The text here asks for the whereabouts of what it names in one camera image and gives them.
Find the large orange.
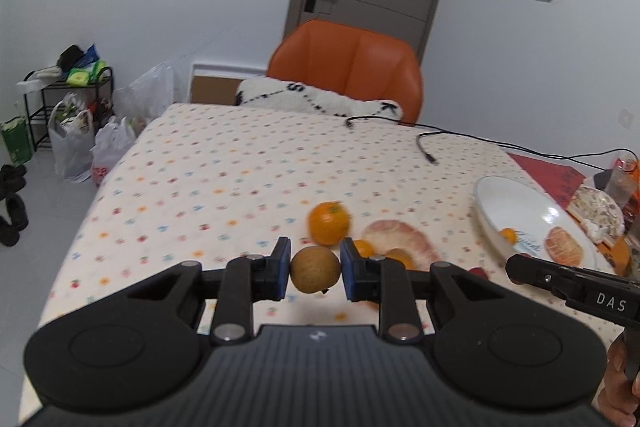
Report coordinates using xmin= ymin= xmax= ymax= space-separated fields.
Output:
xmin=385 ymin=248 xmax=416 ymax=270
xmin=307 ymin=202 xmax=352 ymax=247

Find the brown round pear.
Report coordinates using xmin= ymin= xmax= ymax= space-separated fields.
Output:
xmin=290 ymin=246 xmax=341 ymax=294

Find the person right hand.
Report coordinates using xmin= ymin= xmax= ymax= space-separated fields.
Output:
xmin=597 ymin=334 xmax=639 ymax=427

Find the small mandarin orange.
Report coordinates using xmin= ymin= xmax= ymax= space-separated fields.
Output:
xmin=352 ymin=239 xmax=375 ymax=258

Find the peeled orange segment in plate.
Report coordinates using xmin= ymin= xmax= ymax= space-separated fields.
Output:
xmin=544 ymin=227 xmax=584 ymax=267

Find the floral tissue pack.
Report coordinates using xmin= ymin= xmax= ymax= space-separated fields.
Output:
xmin=566 ymin=185 xmax=625 ymax=246

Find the red cherry fruit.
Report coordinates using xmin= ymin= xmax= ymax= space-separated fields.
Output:
xmin=469 ymin=267 xmax=489 ymax=281

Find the floral tablecloth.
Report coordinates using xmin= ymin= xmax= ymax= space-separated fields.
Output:
xmin=43 ymin=104 xmax=533 ymax=320

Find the clear drinking glass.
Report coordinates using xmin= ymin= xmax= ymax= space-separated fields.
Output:
xmin=604 ymin=156 xmax=637 ymax=209

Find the small kumquat in plate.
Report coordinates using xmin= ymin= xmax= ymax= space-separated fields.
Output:
xmin=499 ymin=228 xmax=518 ymax=246

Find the white ceramic plate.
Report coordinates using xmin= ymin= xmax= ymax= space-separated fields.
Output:
xmin=473 ymin=176 xmax=608 ymax=271

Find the red paper mat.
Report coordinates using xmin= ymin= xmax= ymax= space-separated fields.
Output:
xmin=509 ymin=153 xmax=585 ymax=208

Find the white fluffy cushion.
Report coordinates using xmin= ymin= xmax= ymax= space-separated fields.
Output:
xmin=234 ymin=77 xmax=404 ymax=120

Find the white red plastic bag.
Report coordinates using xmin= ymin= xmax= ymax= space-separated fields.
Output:
xmin=91 ymin=117 xmax=136 ymax=186

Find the translucent plastic bag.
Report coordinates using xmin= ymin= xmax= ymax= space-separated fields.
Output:
xmin=113 ymin=63 xmax=175 ymax=127

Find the white plastic bag left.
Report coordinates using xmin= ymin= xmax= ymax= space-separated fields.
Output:
xmin=47 ymin=92 xmax=94 ymax=183

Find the orange leather chair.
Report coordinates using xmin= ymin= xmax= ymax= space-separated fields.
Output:
xmin=266 ymin=20 xmax=423 ymax=124

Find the black shoes pile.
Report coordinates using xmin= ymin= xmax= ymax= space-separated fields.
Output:
xmin=1 ymin=165 xmax=29 ymax=247

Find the black metal shelf rack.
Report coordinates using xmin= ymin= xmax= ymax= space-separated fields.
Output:
xmin=16 ymin=62 xmax=115 ymax=152

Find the green box on floor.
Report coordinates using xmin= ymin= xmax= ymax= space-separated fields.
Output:
xmin=1 ymin=116 xmax=32 ymax=166

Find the black usb cable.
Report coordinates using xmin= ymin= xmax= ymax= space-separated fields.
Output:
xmin=344 ymin=114 xmax=640 ymax=172

